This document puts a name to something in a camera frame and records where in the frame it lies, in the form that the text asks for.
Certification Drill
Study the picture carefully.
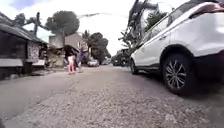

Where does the group of people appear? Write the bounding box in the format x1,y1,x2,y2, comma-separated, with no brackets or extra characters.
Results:
63,44,86,75

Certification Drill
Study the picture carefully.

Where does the large round tree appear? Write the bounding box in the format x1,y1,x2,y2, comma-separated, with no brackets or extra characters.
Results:
44,10,81,37

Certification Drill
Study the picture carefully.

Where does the dark wooden shack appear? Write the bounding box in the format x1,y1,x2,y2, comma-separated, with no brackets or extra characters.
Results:
0,11,50,80

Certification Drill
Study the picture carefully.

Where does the white suv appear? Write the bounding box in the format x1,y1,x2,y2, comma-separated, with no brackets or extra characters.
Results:
128,0,224,96

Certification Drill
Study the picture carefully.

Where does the dark tree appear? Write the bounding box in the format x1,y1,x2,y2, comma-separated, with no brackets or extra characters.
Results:
82,29,112,66

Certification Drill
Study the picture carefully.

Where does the white car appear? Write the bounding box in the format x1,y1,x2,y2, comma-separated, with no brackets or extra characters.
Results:
87,59,100,68

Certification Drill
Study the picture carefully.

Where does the dark vehicle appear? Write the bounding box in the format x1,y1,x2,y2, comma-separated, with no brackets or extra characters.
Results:
111,48,132,68

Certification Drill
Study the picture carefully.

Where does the grey rough asphalt road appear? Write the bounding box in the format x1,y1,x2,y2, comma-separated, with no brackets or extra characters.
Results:
0,64,224,128

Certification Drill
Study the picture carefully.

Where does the beige house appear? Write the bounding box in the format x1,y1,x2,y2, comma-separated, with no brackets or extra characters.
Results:
48,32,89,68

